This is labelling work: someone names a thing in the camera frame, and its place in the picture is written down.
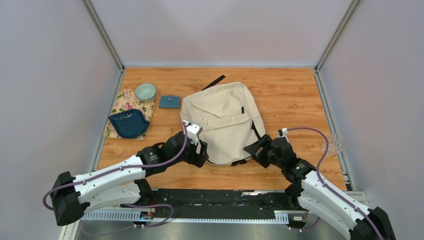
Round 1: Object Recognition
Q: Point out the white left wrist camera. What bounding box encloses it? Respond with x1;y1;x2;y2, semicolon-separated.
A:
182;120;203;146

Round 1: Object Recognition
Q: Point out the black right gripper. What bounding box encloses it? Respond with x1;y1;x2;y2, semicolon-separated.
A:
243;135;284;170

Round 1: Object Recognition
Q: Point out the dark blue leaf dish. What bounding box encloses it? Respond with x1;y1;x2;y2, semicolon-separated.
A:
108;109;150;139

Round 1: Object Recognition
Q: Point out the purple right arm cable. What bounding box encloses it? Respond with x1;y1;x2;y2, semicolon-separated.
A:
286;126;385;240

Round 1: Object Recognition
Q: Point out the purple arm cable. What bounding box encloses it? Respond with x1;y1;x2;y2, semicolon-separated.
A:
42;121;190;229
286;126;385;240

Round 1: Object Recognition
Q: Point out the clear plastic cup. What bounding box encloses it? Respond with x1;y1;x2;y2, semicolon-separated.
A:
325;133;348;157

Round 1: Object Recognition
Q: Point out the beige canvas backpack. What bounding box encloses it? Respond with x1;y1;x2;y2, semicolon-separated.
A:
180;75;266;166

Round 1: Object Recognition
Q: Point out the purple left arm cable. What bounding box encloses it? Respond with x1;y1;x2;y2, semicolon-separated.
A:
42;121;190;229

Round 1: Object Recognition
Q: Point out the pale green ceramic bowl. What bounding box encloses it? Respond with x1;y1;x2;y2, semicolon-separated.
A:
134;82;157;102

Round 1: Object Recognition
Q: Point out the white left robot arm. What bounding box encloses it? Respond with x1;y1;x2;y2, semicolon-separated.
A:
47;131;209;226

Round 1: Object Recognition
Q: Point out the floral cloth placemat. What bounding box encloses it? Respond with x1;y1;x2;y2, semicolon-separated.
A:
110;89;156;141

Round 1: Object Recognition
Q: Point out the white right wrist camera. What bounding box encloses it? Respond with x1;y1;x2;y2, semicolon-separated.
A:
277;127;289;142

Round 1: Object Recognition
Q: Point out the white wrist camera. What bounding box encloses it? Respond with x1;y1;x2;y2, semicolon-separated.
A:
182;120;203;146
277;127;289;142

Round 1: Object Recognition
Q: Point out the small blue wallet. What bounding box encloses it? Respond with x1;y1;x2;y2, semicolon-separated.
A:
158;95;181;109

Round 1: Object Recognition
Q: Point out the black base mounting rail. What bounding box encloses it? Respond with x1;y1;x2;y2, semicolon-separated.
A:
133;188;310;229

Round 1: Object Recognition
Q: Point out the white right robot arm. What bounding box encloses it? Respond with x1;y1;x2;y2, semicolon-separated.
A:
244;135;396;240

